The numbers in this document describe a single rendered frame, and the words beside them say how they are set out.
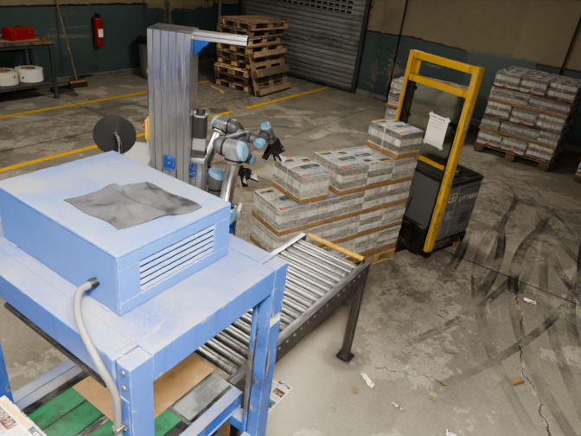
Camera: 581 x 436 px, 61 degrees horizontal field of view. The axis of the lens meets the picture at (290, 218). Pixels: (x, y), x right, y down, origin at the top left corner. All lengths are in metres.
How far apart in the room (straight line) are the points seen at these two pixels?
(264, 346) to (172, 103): 1.76
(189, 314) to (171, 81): 1.90
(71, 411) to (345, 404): 1.76
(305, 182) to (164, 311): 2.34
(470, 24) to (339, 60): 2.79
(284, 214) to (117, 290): 2.37
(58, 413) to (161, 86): 1.86
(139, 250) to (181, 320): 0.23
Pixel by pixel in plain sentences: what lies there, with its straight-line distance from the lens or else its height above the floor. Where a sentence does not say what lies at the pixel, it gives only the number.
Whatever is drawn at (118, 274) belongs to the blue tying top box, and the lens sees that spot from 1.38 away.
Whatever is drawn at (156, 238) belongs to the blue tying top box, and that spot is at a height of 1.75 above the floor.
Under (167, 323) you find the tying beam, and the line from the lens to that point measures 1.42.
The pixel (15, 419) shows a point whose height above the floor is 1.06.
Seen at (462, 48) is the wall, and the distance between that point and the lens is 10.21.
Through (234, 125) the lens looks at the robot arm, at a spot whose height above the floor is 1.32.
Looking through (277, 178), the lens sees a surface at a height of 0.93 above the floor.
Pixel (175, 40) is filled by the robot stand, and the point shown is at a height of 1.98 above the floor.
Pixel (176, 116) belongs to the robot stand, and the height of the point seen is 1.53.
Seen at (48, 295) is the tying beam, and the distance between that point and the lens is 1.57.
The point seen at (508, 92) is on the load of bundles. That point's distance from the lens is 8.40.
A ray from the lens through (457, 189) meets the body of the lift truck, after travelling 4.91.
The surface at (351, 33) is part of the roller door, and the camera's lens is 11.01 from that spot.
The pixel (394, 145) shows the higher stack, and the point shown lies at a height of 1.17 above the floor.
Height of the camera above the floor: 2.48
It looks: 28 degrees down
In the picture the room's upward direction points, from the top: 7 degrees clockwise
